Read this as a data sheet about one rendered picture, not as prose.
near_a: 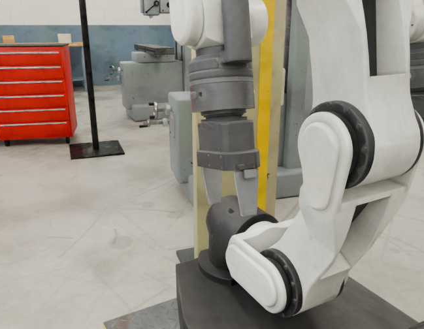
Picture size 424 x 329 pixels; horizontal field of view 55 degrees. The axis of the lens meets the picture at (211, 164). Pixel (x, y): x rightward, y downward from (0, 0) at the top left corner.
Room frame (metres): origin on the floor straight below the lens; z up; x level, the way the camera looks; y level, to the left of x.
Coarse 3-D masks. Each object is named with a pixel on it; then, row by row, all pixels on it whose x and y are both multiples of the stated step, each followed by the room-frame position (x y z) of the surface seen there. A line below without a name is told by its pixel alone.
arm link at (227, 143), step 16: (208, 80) 0.53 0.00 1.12; (224, 80) 0.53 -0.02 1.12; (240, 80) 0.54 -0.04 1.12; (192, 96) 0.55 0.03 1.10; (208, 96) 0.53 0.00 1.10; (224, 96) 0.52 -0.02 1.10; (240, 96) 0.53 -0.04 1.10; (192, 112) 0.56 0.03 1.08; (208, 112) 0.54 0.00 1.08; (224, 112) 0.53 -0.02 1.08; (240, 112) 0.54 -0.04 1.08; (208, 128) 0.54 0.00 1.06; (224, 128) 0.51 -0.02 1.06; (240, 128) 0.52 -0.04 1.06; (208, 144) 0.55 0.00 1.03; (224, 144) 0.51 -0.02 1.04; (240, 144) 0.52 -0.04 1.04; (208, 160) 0.54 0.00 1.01; (224, 160) 0.50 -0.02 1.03; (240, 160) 0.49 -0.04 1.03; (256, 160) 0.50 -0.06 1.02
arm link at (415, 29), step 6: (414, 6) 0.80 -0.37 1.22; (420, 6) 0.81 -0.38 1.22; (414, 12) 0.78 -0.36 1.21; (420, 12) 0.79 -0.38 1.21; (414, 18) 0.78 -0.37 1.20; (420, 18) 0.78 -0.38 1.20; (414, 24) 0.78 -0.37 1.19; (420, 24) 0.78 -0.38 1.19; (414, 30) 0.78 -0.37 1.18; (420, 30) 0.79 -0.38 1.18; (414, 36) 0.79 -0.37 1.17; (420, 36) 0.80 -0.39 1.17; (414, 42) 0.81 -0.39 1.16; (420, 42) 0.81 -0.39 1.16; (414, 48) 0.81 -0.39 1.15; (420, 48) 0.80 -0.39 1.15; (414, 54) 0.80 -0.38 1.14; (420, 54) 0.79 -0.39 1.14; (414, 60) 0.79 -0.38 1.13; (420, 60) 0.79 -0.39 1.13; (414, 66) 0.79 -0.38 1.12
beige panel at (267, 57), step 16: (272, 0) 1.87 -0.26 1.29; (272, 16) 1.88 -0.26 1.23; (272, 32) 1.88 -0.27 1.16; (256, 48) 1.86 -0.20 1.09; (272, 48) 1.88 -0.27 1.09; (256, 64) 1.86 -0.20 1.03; (272, 64) 1.88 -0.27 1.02; (256, 80) 1.86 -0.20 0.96; (272, 80) 1.89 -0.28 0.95; (256, 96) 1.86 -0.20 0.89; (272, 96) 1.89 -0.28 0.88; (256, 112) 1.86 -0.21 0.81; (272, 112) 1.89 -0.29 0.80; (192, 128) 1.81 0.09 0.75; (256, 128) 1.86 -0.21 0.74; (272, 128) 1.89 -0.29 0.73; (256, 144) 1.86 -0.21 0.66; (272, 144) 1.89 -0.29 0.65; (272, 160) 1.89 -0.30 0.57; (224, 176) 1.81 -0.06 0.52; (272, 176) 1.89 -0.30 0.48; (224, 192) 1.81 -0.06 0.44; (272, 192) 1.90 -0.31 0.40; (208, 208) 1.78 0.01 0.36; (272, 208) 1.90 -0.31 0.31; (192, 256) 1.90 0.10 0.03
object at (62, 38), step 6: (6, 36) 7.80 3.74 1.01; (12, 36) 7.86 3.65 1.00; (60, 36) 7.82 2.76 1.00; (66, 36) 7.83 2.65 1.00; (6, 42) 7.79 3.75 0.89; (12, 42) 7.85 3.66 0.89; (24, 42) 8.09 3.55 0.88; (30, 42) 8.09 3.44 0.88; (36, 42) 8.09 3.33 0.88; (42, 42) 8.09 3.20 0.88; (48, 42) 8.09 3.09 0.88; (54, 42) 8.09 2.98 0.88; (60, 42) 7.82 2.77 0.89; (66, 42) 7.83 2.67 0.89; (72, 42) 8.09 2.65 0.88; (78, 42) 8.09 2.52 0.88; (84, 66) 7.77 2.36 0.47; (84, 72) 7.77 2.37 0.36; (78, 78) 7.91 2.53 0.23; (84, 78) 7.76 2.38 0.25; (84, 84) 7.78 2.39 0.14
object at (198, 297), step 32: (224, 224) 0.91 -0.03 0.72; (224, 256) 0.89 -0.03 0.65; (192, 288) 0.87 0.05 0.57; (224, 288) 0.87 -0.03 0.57; (352, 288) 0.87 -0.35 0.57; (192, 320) 0.75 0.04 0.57; (224, 320) 0.75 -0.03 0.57; (256, 320) 0.75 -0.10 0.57; (288, 320) 0.75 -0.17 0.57; (320, 320) 0.75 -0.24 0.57; (352, 320) 0.75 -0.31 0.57; (384, 320) 0.75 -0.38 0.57
